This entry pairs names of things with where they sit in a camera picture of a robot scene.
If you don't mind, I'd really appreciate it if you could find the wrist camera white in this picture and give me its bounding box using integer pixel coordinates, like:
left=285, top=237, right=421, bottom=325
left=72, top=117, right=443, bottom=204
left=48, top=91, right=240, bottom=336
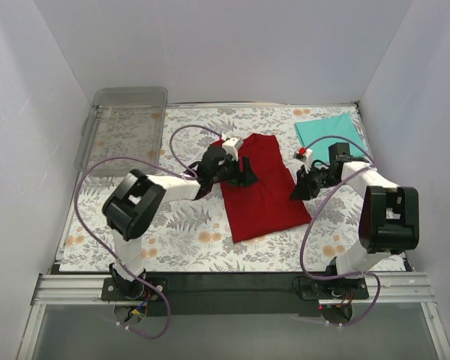
left=293, top=147, right=314, bottom=169
left=220, top=134, right=244, bottom=158

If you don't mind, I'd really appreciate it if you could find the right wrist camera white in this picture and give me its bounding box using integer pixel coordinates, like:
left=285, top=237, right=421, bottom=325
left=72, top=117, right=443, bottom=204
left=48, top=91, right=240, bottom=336
left=293, top=147, right=314, bottom=169

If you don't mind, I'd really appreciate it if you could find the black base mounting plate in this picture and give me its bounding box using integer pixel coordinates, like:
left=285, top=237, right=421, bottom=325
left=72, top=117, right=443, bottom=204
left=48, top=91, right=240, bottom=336
left=100, top=271, right=369, bottom=317

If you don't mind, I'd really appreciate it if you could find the folded teal t shirt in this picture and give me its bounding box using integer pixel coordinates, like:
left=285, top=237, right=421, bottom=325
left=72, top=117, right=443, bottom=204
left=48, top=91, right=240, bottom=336
left=295, top=113, right=366, bottom=163

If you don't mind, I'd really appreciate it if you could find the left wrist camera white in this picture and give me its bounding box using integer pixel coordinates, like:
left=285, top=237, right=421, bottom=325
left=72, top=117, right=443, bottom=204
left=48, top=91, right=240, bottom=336
left=220, top=134, right=244, bottom=158

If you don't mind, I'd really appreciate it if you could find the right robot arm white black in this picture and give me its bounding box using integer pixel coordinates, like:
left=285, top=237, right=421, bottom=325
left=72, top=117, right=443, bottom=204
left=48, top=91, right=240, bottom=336
left=290, top=136, right=419, bottom=306

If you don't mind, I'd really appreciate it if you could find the aluminium frame rail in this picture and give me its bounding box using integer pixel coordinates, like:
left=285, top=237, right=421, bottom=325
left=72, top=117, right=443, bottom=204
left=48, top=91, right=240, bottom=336
left=27, top=271, right=450, bottom=359

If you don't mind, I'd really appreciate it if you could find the clear plastic bin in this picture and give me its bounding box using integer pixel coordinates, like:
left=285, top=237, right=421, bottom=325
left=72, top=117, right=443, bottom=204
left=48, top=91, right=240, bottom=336
left=74, top=86, right=168, bottom=177

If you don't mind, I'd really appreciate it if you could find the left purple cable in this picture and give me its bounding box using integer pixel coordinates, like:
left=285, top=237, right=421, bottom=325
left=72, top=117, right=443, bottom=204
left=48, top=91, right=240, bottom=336
left=73, top=124, right=226, bottom=340

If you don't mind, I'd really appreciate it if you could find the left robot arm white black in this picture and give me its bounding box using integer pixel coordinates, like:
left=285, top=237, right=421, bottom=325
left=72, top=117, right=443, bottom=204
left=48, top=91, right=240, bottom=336
left=102, top=138, right=258, bottom=299

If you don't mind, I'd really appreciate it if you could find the red t shirt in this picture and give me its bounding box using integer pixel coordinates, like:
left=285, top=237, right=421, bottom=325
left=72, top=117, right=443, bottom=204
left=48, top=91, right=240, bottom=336
left=220, top=133, right=311, bottom=243

